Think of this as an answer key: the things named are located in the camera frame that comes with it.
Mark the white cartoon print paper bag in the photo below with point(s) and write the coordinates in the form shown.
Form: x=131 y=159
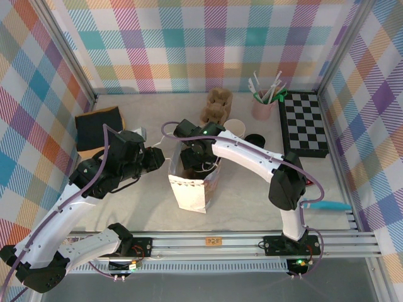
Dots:
x=189 y=195

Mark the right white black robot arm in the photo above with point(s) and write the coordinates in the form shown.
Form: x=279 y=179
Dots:
x=245 y=151

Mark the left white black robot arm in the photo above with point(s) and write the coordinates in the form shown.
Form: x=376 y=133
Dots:
x=56 y=220

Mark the stack of paper cups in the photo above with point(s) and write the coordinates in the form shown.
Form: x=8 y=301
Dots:
x=234 y=127

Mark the stack of cardboard cup carriers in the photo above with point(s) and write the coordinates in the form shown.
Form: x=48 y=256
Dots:
x=217 y=108

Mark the navy topped tan sponge block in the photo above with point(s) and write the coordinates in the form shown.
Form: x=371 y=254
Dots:
x=94 y=129

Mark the stack of black cup lids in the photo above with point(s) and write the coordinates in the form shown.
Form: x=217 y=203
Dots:
x=255 y=140

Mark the pink straw holder cup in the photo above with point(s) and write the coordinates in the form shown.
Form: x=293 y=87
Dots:
x=263 y=108

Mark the white wrapped straw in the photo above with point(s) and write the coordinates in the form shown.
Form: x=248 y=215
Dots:
x=252 y=88
x=275 y=83
x=256 y=81
x=281 y=87

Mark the small orange label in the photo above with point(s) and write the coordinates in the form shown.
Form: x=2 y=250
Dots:
x=213 y=241

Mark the green plastic stirrer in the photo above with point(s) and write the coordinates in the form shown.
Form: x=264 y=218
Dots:
x=283 y=93

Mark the black grey chessboard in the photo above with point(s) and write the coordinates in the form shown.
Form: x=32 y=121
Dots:
x=303 y=126

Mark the small controller circuit board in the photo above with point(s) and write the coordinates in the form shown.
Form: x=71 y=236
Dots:
x=300 y=263
x=132 y=266

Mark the small dark red card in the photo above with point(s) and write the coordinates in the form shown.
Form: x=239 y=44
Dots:
x=310 y=183

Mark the teal plastic tool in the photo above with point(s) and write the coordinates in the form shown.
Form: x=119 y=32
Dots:
x=333 y=206

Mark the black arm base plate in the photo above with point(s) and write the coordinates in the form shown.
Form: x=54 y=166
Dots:
x=145 y=245
x=274 y=245

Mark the aluminium frame rail with slots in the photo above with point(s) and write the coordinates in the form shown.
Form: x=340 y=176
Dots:
x=189 y=248

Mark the aluminium frame post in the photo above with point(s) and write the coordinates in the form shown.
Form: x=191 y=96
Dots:
x=343 y=47
x=70 y=53

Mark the aluminium frame side rail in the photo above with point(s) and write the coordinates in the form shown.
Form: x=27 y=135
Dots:
x=334 y=135

